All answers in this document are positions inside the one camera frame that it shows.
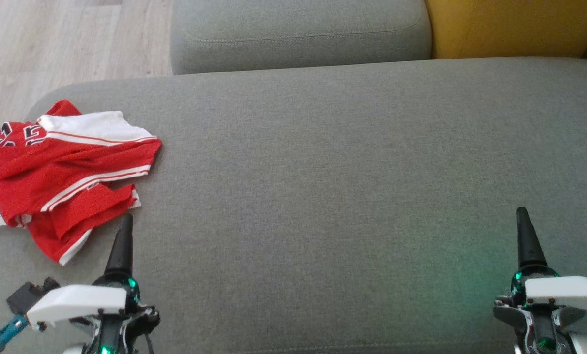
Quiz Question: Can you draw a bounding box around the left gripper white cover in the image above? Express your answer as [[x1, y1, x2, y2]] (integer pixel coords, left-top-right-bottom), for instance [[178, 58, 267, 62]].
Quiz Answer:
[[26, 214, 161, 354]]

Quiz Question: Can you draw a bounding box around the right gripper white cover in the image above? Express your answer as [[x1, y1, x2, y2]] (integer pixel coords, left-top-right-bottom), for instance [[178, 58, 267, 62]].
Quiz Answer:
[[494, 206, 587, 354]]

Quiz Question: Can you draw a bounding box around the red basketball shorts white trim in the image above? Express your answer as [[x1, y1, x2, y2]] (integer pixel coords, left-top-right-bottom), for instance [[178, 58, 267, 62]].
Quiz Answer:
[[0, 183, 141, 266]]

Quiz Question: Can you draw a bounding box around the red Bulls 23 jersey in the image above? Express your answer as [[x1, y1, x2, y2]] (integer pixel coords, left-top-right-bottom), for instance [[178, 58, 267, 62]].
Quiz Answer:
[[0, 100, 162, 229]]

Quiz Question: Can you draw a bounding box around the large grey sofa seat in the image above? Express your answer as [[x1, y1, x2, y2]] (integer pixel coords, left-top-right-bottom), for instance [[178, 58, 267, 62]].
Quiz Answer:
[[0, 57, 587, 354]]

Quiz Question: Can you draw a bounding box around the yellow sofa backrest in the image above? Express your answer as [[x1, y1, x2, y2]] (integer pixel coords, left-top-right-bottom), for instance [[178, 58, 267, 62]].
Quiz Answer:
[[425, 0, 587, 59]]

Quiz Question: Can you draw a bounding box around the small grey sofa seat cushion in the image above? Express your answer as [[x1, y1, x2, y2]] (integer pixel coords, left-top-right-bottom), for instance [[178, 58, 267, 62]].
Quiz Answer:
[[169, 0, 433, 75]]

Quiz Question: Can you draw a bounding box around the black cable with blue plug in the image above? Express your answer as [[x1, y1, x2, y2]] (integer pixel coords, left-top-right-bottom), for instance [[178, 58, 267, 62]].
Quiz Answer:
[[0, 315, 29, 354]]

